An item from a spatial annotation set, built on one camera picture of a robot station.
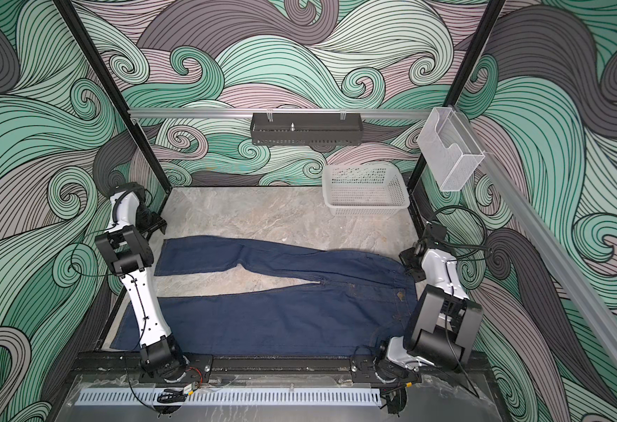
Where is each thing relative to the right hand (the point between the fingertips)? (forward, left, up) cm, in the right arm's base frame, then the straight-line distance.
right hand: (405, 262), depth 87 cm
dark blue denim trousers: (-13, +18, -6) cm, 23 cm away
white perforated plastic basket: (+43, +6, -8) cm, 44 cm away
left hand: (+16, +92, -2) cm, 94 cm away
